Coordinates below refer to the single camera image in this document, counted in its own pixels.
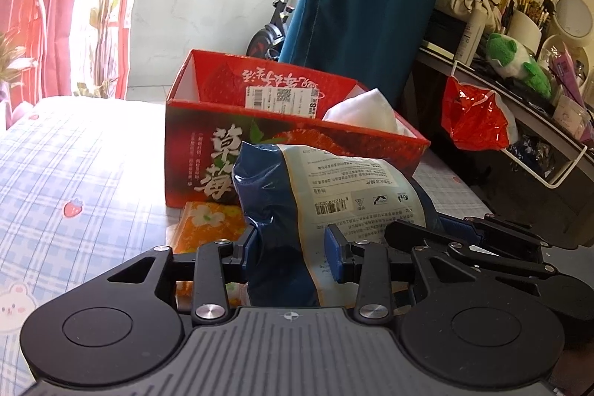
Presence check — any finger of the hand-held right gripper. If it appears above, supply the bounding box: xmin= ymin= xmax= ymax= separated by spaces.
xmin=384 ymin=217 xmax=558 ymax=284
xmin=440 ymin=213 xmax=552 ymax=258

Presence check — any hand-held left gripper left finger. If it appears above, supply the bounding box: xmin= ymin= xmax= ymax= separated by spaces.
xmin=106 ymin=225 xmax=259 ymax=325

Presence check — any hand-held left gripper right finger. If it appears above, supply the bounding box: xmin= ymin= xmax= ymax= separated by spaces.
xmin=325 ymin=223 xmax=469 ymax=326

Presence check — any blue and white packet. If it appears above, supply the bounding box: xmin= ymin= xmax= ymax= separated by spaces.
xmin=232 ymin=141 xmax=447 ymax=310

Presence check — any red strawberry print box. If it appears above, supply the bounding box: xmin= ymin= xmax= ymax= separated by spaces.
xmin=164 ymin=49 xmax=430 ymax=211

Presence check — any white soft pack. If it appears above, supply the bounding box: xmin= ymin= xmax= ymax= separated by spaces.
xmin=322 ymin=88 xmax=410 ymax=135

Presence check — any dark desk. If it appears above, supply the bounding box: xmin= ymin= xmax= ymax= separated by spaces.
xmin=403 ymin=38 xmax=594 ymax=249

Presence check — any orange floral packet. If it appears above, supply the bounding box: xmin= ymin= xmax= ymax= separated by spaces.
xmin=167 ymin=200 xmax=254 ymax=300

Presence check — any red plastic bag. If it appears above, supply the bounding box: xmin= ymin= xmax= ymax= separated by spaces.
xmin=441 ymin=76 xmax=519 ymax=153

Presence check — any pink and white box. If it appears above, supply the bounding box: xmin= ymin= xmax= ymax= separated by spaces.
xmin=551 ymin=94 xmax=591 ymax=143

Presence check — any green plush toy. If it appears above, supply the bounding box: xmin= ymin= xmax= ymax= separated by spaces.
xmin=484 ymin=32 xmax=554 ymax=99

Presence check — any white bottle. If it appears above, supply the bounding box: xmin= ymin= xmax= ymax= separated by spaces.
xmin=457 ymin=5 xmax=486 ymax=66

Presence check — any white brush holder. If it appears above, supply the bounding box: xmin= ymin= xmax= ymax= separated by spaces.
xmin=502 ymin=9 xmax=545 ymax=54

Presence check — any black exercise bike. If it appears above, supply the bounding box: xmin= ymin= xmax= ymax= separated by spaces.
xmin=244 ymin=0 xmax=310 ymax=63

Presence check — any round white mirror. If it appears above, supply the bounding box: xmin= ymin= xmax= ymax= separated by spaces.
xmin=539 ymin=0 xmax=594 ymax=69

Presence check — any bunch of makeup brushes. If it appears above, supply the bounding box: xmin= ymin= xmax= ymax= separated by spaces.
xmin=498 ymin=0 xmax=556 ymax=31

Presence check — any pink printed curtain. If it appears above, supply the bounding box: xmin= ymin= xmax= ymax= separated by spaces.
xmin=0 ymin=0 xmax=146 ymax=132

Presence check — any white wire rack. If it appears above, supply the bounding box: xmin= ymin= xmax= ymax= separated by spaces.
xmin=447 ymin=59 xmax=589 ymax=191

